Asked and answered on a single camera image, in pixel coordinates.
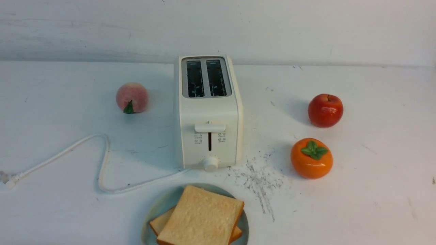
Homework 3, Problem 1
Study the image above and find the toast slice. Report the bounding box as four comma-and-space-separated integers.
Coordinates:
149, 206, 243, 245
157, 185, 245, 245

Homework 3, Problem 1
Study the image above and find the white toaster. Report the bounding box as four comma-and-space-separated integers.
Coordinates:
173, 55, 244, 172

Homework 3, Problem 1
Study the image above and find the pink peach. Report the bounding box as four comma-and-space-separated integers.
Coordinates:
116, 82, 149, 114

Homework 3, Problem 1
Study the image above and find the light green plate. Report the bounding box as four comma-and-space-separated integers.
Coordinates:
140, 183, 250, 245

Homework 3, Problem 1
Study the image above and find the orange persimmon with leaf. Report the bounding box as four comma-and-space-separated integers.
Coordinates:
290, 138, 333, 179

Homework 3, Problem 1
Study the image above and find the red apple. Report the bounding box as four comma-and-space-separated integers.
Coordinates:
307, 94, 344, 128

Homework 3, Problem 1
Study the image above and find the white power cable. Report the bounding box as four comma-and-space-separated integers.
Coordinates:
0, 134, 191, 195

